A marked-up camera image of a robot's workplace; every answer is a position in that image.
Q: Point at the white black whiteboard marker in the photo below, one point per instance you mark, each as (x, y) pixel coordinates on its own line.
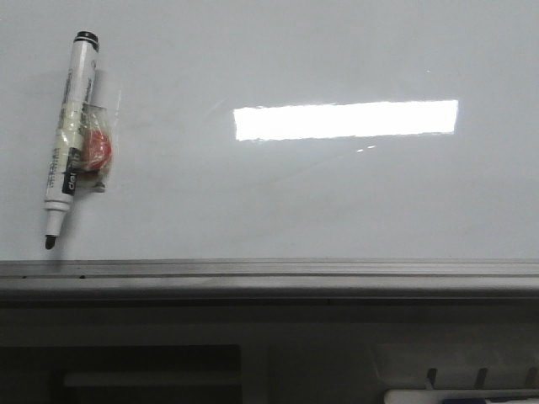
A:
(66, 161)

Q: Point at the white whiteboard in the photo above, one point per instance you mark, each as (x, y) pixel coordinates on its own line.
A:
(282, 129)

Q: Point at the grey aluminium whiteboard frame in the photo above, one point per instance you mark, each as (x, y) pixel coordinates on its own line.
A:
(31, 282)

